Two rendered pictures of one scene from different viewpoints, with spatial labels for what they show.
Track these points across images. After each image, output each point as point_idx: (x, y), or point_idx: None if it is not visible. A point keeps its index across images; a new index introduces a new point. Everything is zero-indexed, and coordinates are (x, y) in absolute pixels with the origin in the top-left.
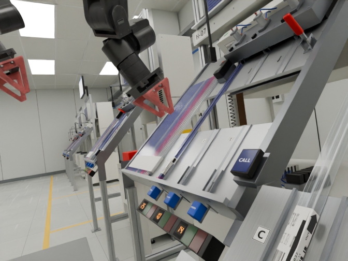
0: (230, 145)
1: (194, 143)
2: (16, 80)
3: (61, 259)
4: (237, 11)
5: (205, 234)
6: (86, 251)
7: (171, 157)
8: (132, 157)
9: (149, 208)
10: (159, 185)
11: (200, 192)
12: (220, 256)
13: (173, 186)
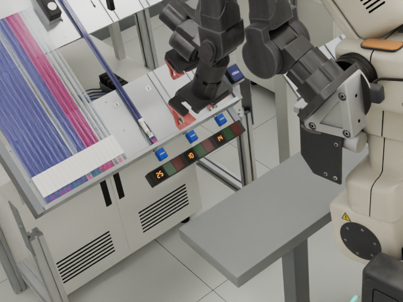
0: (185, 76)
1: (138, 96)
2: (173, 110)
3: (220, 222)
4: None
5: (235, 123)
6: (209, 211)
7: (124, 126)
8: (24, 188)
9: (172, 166)
10: (161, 144)
11: (220, 107)
12: (78, 226)
13: (191, 125)
